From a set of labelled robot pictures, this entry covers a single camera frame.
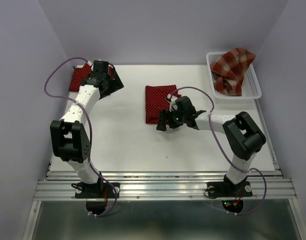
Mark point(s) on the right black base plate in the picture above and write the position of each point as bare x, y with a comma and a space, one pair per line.
221, 189

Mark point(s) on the white plastic basket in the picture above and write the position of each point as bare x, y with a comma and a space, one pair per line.
250, 89

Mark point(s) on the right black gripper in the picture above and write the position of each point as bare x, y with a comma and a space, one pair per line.
165, 115

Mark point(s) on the red white plaid skirt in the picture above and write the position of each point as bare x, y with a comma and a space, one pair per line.
229, 71

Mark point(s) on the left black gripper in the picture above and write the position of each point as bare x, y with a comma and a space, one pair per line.
116, 84

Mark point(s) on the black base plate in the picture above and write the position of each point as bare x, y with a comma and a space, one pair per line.
100, 190
221, 189

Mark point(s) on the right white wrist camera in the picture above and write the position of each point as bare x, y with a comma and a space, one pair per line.
172, 102

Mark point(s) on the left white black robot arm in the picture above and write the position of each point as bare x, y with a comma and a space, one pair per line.
70, 141

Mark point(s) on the red polka dot skirt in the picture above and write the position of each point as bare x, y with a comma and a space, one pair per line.
80, 72
155, 101

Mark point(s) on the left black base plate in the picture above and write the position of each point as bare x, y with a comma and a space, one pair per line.
100, 190

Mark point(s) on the aluminium rail frame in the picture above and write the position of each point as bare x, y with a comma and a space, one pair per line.
156, 186

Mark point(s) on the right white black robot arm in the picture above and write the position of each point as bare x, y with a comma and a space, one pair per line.
244, 137

